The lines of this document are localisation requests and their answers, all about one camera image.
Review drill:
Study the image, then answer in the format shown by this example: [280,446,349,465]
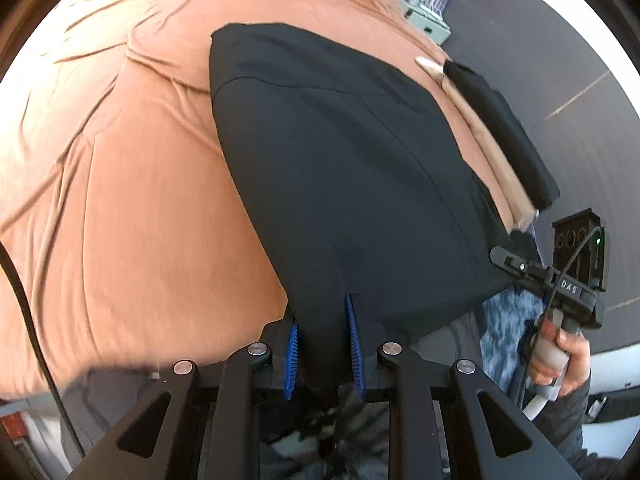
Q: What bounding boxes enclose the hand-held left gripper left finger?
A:
[65,317,302,480]

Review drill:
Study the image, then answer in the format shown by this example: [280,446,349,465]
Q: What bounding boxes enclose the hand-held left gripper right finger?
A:
[344,293,581,480]

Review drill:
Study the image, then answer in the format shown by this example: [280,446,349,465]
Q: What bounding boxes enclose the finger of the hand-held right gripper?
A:
[489,245,532,286]

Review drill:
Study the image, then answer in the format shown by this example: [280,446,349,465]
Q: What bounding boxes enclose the black shirt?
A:
[209,22,544,397]

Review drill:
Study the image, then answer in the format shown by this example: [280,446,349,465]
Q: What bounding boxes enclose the person's right forearm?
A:
[530,372,628,480]

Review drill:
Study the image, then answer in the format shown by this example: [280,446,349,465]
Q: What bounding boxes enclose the person's right hand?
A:
[528,320,594,402]

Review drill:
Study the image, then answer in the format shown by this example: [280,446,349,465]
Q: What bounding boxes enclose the blue grey patterned pants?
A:
[260,287,547,480]

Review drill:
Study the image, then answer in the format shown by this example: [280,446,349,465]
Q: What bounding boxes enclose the folded beige cloth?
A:
[416,56,539,229]

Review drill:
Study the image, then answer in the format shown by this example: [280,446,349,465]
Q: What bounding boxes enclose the folded black cloth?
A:
[443,60,561,211]

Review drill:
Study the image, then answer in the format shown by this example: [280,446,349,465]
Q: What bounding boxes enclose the orange blanket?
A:
[0,0,451,401]

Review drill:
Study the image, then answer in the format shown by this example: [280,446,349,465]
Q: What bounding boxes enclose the pale green box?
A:
[391,0,452,47]

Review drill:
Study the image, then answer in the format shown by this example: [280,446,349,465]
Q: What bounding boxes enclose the thick black cable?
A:
[0,242,85,463]

